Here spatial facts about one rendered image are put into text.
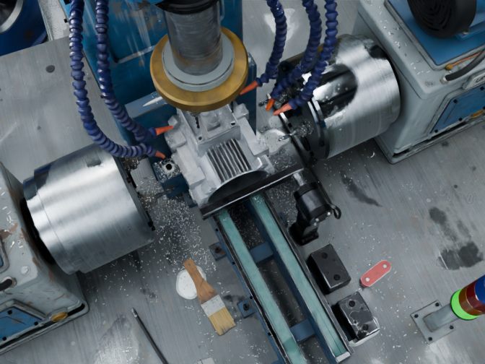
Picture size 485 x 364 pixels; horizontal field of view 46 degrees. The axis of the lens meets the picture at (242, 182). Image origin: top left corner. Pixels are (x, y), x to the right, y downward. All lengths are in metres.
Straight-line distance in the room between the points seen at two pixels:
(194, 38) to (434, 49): 0.59
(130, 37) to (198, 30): 0.35
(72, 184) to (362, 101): 0.63
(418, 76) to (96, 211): 0.73
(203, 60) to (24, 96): 0.88
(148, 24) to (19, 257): 0.53
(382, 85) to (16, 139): 1.00
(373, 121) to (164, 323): 0.69
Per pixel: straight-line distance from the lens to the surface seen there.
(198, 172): 1.23
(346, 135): 1.27
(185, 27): 0.91
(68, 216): 1.16
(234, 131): 1.20
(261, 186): 1.26
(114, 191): 1.15
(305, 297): 1.31
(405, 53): 1.31
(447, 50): 1.32
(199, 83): 1.00
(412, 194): 1.56
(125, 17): 1.19
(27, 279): 1.15
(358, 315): 1.38
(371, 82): 1.27
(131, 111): 1.24
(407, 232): 1.52
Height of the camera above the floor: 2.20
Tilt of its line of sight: 67 degrees down
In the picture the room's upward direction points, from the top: 3 degrees counter-clockwise
